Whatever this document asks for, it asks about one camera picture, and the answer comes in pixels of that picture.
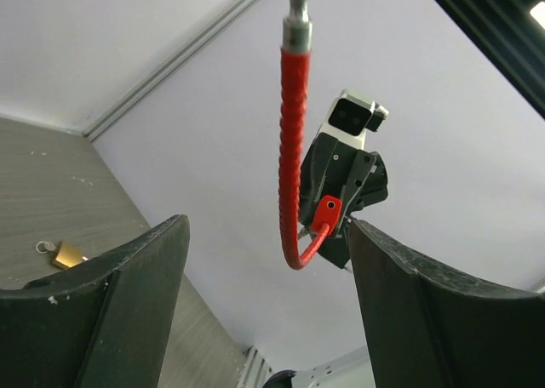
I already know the small brass padlock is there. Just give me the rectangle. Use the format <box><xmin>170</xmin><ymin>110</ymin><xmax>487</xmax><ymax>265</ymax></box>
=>
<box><xmin>35</xmin><ymin>241</ymin><xmax>88</xmax><ymax>270</ymax></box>

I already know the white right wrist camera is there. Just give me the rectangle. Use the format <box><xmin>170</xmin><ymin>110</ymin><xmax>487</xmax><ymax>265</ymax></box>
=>
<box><xmin>316</xmin><ymin>89</ymin><xmax>389</xmax><ymax>150</ymax></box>

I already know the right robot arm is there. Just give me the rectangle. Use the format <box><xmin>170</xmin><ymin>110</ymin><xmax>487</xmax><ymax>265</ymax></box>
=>
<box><xmin>299</xmin><ymin>133</ymin><xmax>388</xmax><ymax>269</ymax></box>

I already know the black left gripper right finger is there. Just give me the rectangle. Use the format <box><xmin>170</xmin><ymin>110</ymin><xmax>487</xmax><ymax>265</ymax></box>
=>
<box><xmin>349</xmin><ymin>220</ymin><xmax>544</xmax><ymax>387</ymax></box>

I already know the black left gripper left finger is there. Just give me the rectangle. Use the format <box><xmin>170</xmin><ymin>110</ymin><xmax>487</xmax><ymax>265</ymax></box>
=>
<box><xmin>1</xmin><ymin>215</ymin><xmax>190</xmax><ymax>387</ymax></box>

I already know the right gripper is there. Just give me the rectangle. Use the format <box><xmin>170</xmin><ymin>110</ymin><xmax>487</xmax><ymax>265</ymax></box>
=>
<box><xmin>299</xmin><ymin>133</ymin><xmax>377</xmax><ymax>269</ymax></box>

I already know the red cable seal lock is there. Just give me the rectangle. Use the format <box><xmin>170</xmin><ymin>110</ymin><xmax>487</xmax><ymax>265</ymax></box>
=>
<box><xmin>278</xmin><ymin>0</ymin><xmax>342</xmax><ymax>270</ymax></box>

